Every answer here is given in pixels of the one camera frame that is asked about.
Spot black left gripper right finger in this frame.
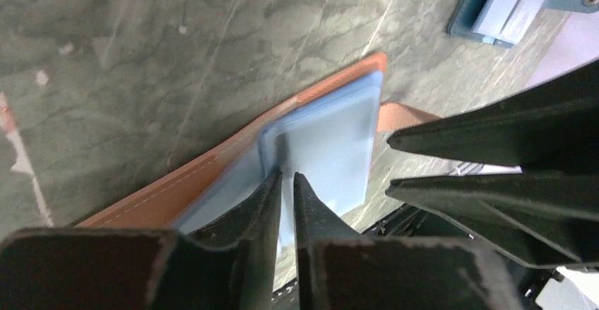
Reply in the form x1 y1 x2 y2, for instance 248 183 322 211
293 173 523 309

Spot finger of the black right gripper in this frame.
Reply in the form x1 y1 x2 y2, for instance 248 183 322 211
387 61 598 174
386 174 598 268

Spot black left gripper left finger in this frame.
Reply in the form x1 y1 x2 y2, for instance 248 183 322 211
1 171 282 309

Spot tan card holder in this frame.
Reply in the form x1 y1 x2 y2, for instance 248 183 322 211
81 52 434 240

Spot blue card holder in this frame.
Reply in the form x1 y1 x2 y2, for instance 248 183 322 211
446 0 598 48

